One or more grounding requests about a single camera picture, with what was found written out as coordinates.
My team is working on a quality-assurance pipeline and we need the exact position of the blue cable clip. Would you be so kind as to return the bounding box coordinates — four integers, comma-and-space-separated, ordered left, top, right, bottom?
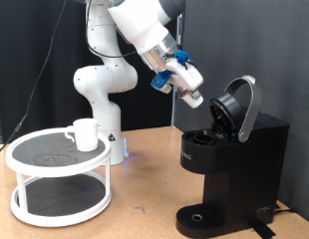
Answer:
173, 50, 195, 66

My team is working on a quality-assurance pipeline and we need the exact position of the black Keurig coffee machine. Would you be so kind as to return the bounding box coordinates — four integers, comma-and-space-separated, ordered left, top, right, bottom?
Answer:
175, 75, 290, 239

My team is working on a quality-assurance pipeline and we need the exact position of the vertical metal pole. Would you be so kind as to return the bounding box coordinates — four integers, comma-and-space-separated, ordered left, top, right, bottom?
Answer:
170, 13, 186, 127

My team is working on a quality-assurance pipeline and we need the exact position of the orange rimmed coffee pod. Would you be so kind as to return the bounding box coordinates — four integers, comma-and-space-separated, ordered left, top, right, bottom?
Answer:
180, 91, 204, 110

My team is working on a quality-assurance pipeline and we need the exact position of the black power cord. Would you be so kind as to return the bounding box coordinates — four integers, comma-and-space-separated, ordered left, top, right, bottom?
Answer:
273, 203, 297, 215

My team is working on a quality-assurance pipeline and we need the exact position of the black curtain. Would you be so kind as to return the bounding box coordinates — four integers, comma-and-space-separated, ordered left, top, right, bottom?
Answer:
0, 0, 179, 144

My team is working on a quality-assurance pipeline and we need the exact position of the white mug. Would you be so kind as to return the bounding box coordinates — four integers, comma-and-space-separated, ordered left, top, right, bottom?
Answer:
64, 118, 100, 152

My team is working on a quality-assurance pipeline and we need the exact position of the dark grey backdrop panel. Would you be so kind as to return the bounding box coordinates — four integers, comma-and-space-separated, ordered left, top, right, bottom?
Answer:
175, 0, 309, 225

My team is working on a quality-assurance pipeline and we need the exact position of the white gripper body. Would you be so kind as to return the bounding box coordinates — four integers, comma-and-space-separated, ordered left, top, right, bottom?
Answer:
165, 58, 205, 93

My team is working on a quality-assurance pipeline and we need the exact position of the blue mounted wrist camera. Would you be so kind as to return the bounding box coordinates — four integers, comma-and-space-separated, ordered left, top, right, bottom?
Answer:
150, 70, 174, 95

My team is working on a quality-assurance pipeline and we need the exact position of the black tape strip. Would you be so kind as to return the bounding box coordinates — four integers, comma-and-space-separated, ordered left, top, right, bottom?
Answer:
252, 223, 277, 239

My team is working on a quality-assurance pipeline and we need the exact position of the black cable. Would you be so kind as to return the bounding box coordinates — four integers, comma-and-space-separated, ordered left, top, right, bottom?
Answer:
0, 0, 139, 157

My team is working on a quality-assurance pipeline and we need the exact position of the white two-tier turntable rack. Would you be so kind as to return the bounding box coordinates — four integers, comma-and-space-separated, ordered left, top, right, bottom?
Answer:
4, 127, 113, 228

